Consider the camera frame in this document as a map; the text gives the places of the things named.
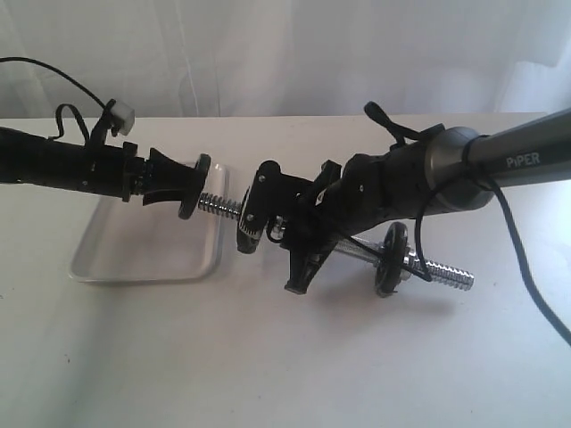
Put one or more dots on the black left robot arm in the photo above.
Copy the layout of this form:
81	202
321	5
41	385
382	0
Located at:
101	169

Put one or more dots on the chrome dumbbell bar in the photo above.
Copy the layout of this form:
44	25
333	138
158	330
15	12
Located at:
452	276

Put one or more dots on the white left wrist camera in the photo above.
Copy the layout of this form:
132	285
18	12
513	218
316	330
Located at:
123	118

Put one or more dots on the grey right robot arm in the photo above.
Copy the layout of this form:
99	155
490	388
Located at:
429	172

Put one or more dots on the white plastic tray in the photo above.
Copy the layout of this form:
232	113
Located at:
128	243

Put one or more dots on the black weight plate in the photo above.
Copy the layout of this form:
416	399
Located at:
193	187
253	218

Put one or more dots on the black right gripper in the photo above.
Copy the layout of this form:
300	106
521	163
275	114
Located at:
343	199

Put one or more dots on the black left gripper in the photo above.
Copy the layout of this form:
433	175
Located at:
138	174

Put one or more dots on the black weight plate taped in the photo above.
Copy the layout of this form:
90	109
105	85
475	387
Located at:
394	250

